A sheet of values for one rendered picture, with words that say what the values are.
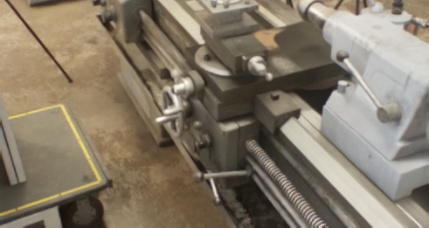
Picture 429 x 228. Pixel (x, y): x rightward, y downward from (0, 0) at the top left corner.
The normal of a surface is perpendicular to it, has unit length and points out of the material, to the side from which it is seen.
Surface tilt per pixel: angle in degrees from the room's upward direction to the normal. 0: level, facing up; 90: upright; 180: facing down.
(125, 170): 0
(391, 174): 90
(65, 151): 0
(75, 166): 0
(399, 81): 82
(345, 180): 36
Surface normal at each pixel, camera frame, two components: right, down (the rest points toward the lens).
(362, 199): -0.53, -0.51
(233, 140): 0.43, 0.53
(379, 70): -0.88, 0.07
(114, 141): 0.00, -0.81
